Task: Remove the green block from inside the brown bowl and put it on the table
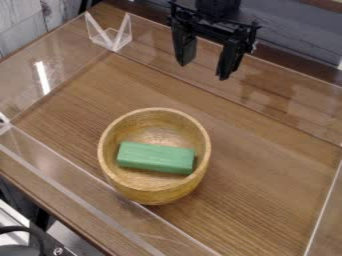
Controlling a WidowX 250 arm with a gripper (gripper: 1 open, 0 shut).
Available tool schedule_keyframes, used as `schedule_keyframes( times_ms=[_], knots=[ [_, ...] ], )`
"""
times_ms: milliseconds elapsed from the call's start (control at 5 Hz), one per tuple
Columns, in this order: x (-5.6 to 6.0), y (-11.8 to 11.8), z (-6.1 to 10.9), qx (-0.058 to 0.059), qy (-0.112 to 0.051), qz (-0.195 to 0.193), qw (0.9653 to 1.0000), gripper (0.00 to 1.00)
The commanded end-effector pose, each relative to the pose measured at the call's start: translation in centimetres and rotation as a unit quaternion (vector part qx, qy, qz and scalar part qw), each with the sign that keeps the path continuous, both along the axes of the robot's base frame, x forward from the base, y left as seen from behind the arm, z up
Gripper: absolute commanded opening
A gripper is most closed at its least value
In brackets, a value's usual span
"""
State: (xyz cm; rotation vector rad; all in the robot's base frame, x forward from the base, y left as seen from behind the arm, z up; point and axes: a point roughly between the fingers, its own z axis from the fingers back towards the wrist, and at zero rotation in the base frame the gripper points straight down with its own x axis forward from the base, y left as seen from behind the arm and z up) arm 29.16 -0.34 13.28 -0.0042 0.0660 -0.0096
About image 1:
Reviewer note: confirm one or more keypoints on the clear acrylic tray wall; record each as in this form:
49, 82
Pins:
49, 160

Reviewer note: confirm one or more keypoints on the green rectangular block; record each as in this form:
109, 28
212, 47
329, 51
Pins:
154, 157

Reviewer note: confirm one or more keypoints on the black metal table frame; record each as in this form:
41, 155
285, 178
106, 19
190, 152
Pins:
31, 232

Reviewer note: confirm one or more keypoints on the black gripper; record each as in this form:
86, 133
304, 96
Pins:
214, 19

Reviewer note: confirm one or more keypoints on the clear acrylic corner bracket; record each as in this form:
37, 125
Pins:
110, 38

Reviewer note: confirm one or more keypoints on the brown wooden bowl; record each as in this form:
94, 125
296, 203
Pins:
162, 126

